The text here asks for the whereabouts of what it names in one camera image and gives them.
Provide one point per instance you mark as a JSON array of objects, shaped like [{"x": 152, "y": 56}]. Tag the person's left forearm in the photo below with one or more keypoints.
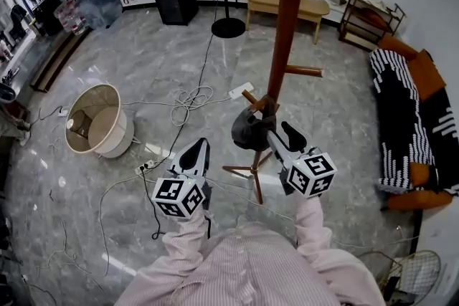
[{"x": 186, "y": 233}]

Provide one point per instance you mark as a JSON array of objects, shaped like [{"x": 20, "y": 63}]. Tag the small white power strip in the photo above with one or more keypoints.
[{"x": 63, "y": 112}]

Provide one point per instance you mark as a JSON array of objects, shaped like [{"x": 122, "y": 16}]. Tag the black white striped blanket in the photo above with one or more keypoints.
[{"x": 398, "y": 100}]

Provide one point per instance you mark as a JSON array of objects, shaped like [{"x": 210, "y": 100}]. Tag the orange sofa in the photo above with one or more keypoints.
[{"x": 419, "y": 200}]

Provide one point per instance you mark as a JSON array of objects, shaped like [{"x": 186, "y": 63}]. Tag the dark low bench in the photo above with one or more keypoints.
[{"x": 54, "y": 64}]

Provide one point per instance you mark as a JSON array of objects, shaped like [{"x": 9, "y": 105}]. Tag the person's right forearm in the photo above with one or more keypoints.
[{"x": 310, "y": 218}]

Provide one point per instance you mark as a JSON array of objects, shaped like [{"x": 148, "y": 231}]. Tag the wrapped pack of bottles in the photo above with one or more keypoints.
[{"x": 70, "y": 16}]

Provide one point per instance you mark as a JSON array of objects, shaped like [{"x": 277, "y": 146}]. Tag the white power strip with plugs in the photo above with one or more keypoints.
[{"x": 147, "y": 167}]

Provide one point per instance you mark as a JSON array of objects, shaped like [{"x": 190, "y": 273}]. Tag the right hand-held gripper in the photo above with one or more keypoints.
[{"x": 312, "y": 175}]

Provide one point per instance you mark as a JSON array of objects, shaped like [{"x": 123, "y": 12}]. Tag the person's pink striped shirt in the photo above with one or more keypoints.
[{"x": 251, "y": 268}]

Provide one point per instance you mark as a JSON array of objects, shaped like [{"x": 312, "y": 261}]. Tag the small orange cushion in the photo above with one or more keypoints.
[{"x": 419, "y": 175}]

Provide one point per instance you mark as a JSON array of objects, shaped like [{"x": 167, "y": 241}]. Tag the beige round basket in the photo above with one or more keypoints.
[{"x": 107, "y": 129}]

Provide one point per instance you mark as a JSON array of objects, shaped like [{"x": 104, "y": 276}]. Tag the grey marbled box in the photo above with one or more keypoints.
[{"x": 100, "y": 5}]

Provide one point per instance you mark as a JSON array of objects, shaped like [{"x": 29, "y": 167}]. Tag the metal frame shelf rack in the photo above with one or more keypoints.
[{"x": 360, "y": 36}]

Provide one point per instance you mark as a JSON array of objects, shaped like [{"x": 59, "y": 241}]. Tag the brown wooden coat rack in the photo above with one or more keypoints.
[{"x": 287, "y": 28}]

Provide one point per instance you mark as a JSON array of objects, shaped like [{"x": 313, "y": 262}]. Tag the plain white power strip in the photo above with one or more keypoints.
[{"x": 241, "y": 90}]

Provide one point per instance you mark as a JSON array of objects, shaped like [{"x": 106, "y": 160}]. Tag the dark grey cap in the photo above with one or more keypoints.
[{"x": 251, "y": 129}]

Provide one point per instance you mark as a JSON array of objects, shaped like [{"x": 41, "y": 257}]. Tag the large orange cushion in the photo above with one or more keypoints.
[{"x": 426, "y": 75}]

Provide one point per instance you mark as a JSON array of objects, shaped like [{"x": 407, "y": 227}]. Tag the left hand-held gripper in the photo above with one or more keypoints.
[{"x": 175, "y": 195}]

